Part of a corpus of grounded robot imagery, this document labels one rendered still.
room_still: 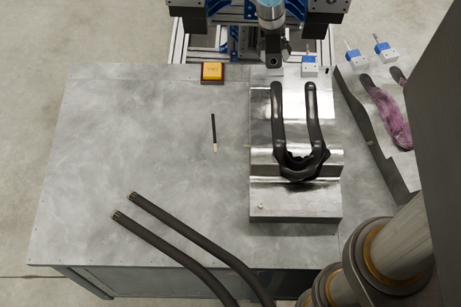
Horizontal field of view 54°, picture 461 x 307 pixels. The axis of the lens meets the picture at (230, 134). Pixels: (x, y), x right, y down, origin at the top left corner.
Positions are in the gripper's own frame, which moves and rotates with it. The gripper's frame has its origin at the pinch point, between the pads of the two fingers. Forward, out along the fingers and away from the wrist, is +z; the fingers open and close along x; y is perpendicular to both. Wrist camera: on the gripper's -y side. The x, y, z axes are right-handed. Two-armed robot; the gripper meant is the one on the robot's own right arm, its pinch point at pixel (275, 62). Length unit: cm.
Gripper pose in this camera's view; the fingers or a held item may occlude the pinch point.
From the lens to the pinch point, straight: 145.1
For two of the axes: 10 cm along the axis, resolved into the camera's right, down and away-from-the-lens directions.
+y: 0.1, -9.4, 3.5
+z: 1.4, 3.4, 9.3
